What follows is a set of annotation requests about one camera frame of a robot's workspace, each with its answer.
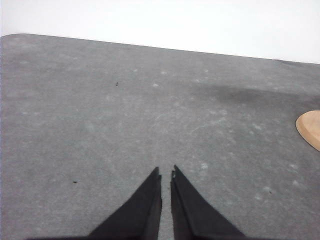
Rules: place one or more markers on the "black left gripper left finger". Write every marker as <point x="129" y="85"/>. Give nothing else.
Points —
<point x="139" y="218"/>

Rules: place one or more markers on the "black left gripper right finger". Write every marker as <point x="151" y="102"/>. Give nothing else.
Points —
<point x="194" y="217"/>

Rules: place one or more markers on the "dark grey table mat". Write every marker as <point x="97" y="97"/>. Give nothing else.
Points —
<point x="83" y="123"/>

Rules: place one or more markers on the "wooden cup tree stand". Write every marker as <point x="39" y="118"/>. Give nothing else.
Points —
<point x="308" y="126"/>

